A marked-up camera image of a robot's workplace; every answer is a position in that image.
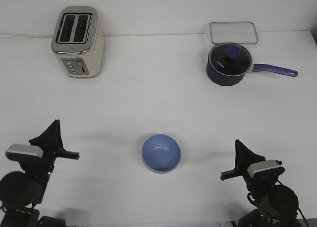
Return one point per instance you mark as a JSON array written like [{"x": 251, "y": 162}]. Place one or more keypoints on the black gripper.
[
  {"x": 262, "y": 182},
  {"x": 50, "y": 141}
]

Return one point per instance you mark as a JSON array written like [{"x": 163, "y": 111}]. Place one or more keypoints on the cream and steel toaster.
[{"x": 77, "y": 42}]

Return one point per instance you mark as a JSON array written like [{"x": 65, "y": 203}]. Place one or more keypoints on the dark blue saucepan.
[{"x": 229, "y": 80}]

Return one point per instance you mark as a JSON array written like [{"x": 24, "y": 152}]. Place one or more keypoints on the clear rectangular container lid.
[{"x": 241, "y": 32}]

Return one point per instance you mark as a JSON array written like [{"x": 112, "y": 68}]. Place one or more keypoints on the glass pot lid blue knob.
[{"x": 230, "y": 58}]

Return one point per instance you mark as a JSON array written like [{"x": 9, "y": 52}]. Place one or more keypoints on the blue bowl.
[{"x": 161, "y": 150}]

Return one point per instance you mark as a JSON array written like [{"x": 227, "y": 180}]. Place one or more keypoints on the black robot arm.
[
  {"x": 21, "y": 191},
  {"x": 276, "y": 205}
]

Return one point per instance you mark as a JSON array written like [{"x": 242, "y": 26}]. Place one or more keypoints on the green bowl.
[{"x": 162, "y": 170}]

